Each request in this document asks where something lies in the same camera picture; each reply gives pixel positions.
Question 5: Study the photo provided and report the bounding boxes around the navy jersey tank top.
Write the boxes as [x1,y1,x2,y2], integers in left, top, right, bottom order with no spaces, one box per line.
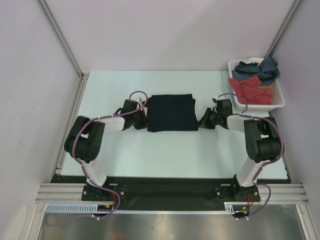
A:
[146,93,199,133]

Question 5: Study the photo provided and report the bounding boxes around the blue-grey tank top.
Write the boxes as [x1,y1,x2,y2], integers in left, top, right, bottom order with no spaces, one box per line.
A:
[232,56,280,86]

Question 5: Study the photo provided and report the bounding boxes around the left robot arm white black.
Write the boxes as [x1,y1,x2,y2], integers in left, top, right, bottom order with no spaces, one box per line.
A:
[64,97,148,200]

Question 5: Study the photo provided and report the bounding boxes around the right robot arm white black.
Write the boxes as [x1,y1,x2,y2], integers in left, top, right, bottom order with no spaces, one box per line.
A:
[198,98,285,201]

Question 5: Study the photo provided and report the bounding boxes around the red tank top in basket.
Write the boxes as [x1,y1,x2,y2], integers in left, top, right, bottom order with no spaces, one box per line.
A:
[229,76,274,105]

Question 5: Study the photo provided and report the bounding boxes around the white cloth in basket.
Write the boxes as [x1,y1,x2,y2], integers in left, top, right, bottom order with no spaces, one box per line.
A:
[246,57,265,65]

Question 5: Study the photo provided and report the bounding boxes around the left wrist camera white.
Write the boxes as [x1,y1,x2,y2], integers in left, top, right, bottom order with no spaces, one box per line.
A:
[135,97,144,105]

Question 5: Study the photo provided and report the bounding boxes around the left aluminium frame post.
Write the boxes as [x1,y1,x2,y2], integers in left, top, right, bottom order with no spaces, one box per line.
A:
[34,0,90,81]

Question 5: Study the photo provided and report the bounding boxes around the aluminium frame post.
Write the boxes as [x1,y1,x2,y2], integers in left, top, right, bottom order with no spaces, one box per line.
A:
[34,0,90,81]
[264,0,304,58]

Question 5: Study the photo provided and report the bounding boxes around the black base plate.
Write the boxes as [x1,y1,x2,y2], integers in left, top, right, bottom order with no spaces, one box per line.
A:
[50,175,290,212]

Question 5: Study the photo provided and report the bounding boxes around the white slotted cable duct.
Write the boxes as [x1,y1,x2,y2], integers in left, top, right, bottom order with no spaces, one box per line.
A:
[46,202,249,215]

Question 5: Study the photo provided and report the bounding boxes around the right aluminium frame post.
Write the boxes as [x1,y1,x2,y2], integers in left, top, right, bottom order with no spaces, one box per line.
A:
[264,0,304,58]

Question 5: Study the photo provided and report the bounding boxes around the aluminium rail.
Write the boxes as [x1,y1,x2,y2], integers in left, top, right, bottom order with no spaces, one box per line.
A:
[36,183,309,204]

